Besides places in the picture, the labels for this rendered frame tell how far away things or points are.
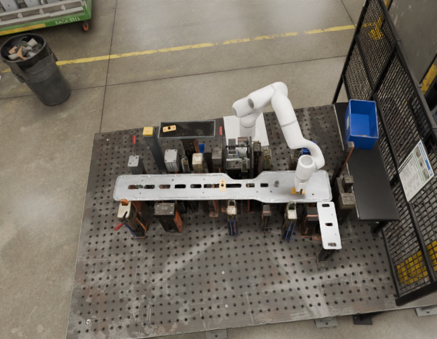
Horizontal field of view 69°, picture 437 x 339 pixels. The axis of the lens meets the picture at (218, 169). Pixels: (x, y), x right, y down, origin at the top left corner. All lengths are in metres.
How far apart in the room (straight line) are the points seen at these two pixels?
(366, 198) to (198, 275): 1.13
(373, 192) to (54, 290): 2.64
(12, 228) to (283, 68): 3.45
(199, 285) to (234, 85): 2.59
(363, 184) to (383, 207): 0.17
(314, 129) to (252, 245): 1.11
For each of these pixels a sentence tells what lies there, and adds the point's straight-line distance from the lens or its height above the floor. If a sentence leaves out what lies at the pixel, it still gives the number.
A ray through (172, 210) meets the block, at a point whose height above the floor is 1.03.
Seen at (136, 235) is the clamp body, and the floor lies 0.74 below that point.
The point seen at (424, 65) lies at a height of 0.40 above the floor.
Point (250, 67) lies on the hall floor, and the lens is 4.25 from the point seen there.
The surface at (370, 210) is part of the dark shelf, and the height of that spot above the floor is 1.03.
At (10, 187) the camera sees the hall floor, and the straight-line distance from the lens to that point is 4.01.
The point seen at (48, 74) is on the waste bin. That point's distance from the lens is 4.21.
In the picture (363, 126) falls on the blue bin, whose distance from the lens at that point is 2.39.
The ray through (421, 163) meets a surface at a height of 1.38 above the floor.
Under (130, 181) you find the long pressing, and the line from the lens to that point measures 2.18.
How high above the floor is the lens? 2.79
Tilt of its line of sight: 58 degrees down
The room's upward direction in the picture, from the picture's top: 8 degrees counter-clockwise
